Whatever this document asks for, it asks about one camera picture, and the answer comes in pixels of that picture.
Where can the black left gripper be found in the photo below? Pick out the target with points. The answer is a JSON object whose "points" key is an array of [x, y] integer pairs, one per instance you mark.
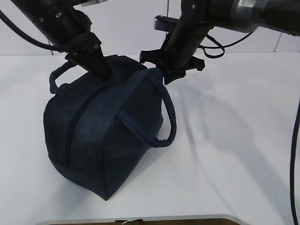
{"points": [[88, 53]]}

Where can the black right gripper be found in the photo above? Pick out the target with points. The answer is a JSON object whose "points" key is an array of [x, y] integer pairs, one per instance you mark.
{"points": [[173, 66]]}

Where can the navy blue lunch bag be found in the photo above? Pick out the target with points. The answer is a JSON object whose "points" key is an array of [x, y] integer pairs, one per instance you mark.
{"points": [[97, 132]]}

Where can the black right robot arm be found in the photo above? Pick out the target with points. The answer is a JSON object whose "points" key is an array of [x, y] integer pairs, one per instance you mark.
{"points": [[198, 17]]}

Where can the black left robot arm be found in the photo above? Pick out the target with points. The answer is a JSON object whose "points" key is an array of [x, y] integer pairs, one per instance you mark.
{"points": [[69, 31]]}

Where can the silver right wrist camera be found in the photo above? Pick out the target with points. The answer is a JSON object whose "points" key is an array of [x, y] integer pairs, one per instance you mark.
{"points": [[164, 23]]}

